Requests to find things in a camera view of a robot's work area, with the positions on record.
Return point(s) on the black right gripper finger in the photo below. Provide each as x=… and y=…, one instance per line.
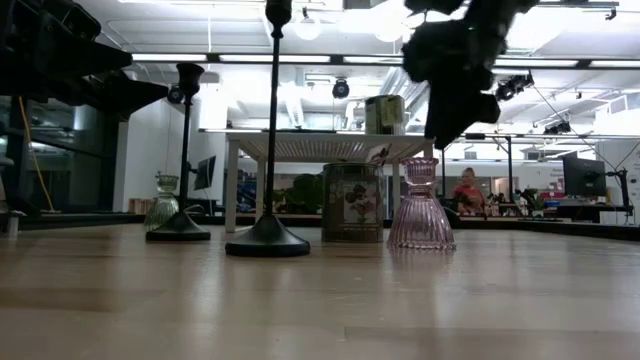
x=460, y=112

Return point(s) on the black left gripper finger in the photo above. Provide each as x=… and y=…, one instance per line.
x=70, y=62
x=125, y=95

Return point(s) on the olive gold tin can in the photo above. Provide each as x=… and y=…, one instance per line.
x=385, y=116

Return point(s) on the pink glass candle holder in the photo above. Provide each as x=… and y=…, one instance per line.
x=421, y=220

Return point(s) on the green tinted glass candle holder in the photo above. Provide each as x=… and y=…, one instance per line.
x=161, y=207

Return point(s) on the black metal candlestick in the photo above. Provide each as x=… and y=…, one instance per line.
x=178, y=230
x=267, y=240

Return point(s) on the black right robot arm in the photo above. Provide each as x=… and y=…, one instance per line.
x=500, y=12

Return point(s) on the black ceiling speaker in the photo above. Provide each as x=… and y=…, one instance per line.
x=175, y=94
x=341, y=89

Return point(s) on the black track spotlights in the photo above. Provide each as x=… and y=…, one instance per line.
x=512, y=86

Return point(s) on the person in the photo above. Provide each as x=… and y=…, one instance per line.
x=469, y=195

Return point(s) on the black computer monitor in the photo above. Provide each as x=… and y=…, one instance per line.
x=584, y=177
x=205, y=172

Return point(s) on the brown wooden crate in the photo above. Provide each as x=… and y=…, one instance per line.
x=140, y=206

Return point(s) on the white perforated metal shelf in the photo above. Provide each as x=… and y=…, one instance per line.
x=320, y=147

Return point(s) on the white pendant lamp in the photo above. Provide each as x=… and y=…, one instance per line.
x=307, y=26

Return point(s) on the cluttered office desk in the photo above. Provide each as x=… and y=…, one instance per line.
x=575, y=209

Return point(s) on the green potted plants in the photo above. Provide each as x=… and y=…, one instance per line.
x=302, y=195

